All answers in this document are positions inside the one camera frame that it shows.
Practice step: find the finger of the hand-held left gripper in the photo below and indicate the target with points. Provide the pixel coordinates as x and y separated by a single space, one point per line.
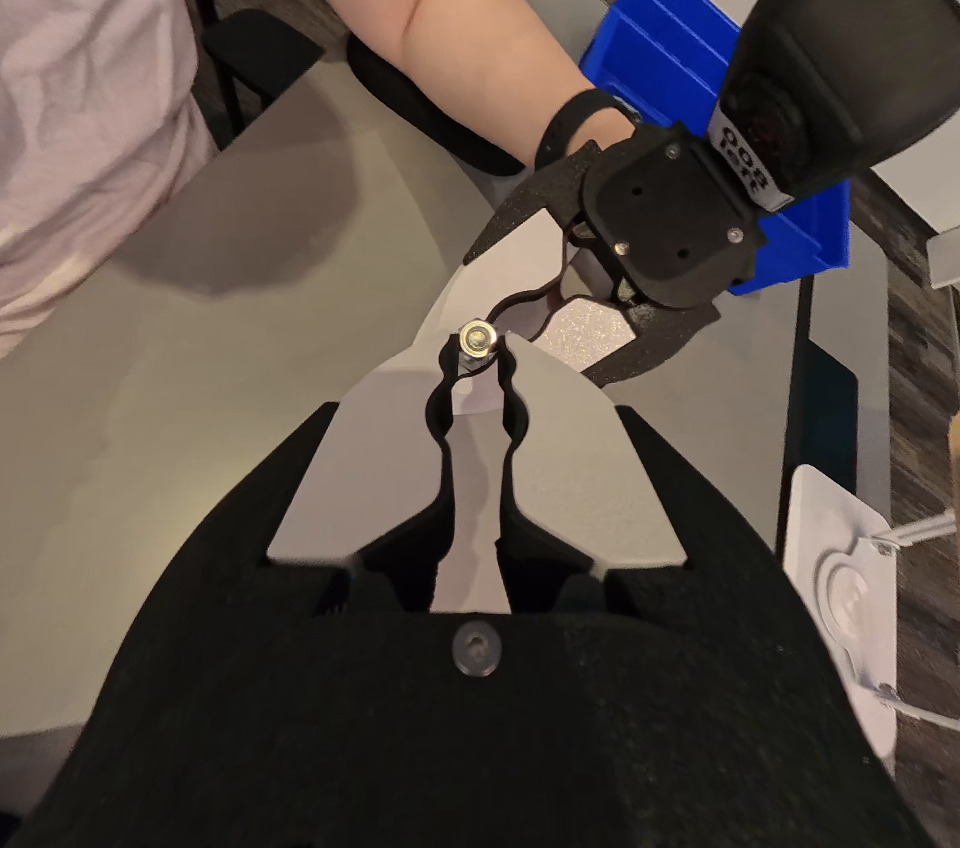
592 331
502 263

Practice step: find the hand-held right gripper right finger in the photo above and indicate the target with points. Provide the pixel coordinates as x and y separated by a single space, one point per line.
600 481

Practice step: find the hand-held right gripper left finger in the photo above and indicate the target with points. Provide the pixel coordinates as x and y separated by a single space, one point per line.
360 481

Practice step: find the silver hex bolt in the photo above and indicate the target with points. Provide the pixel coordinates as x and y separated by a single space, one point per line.
476 338

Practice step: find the blue plastic bin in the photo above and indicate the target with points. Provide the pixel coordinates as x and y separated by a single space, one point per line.
660 46

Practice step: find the person's left forearm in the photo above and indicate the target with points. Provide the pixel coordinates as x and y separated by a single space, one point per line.
450 23

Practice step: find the black wristband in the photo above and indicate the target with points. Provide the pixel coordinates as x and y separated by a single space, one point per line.
555 121

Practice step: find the black chair armrest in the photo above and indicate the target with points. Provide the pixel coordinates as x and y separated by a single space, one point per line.
420 106

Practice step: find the white document stand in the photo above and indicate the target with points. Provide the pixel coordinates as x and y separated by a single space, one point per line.
847 563

